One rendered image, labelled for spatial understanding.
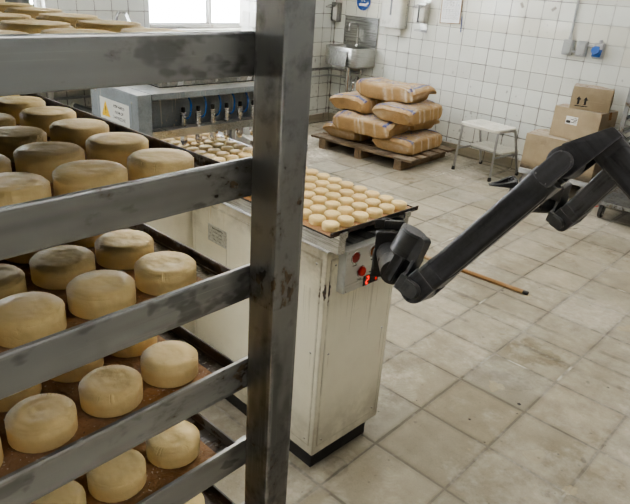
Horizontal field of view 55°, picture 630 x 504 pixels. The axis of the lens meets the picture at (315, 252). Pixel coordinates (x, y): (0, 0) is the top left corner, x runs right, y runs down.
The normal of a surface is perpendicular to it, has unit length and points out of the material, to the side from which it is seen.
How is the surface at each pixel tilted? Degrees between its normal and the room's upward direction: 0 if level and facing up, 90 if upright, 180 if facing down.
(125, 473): 0
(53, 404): 0
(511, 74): 90
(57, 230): 90
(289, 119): 90
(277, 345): 90
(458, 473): 0
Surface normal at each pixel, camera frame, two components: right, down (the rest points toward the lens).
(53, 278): 0.06, 0.41
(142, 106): 0.69, 0.33
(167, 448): 0.07, -0.91
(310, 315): -0.72, 0.25
